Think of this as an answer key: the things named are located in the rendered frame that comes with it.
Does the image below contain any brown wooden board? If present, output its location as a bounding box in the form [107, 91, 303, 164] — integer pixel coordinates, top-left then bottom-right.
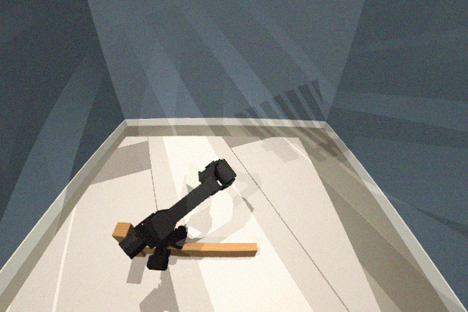
[143, 242, 257, 257]

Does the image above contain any wooden post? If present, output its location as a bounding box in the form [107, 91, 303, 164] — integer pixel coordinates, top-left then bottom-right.
[112, 223, 146, 257]

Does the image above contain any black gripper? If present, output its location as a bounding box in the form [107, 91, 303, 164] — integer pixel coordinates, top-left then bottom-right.
[146, 244, 171, 271]

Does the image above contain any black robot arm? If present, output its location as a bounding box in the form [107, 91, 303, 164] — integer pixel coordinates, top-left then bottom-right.
[119, 159, 236, 260]

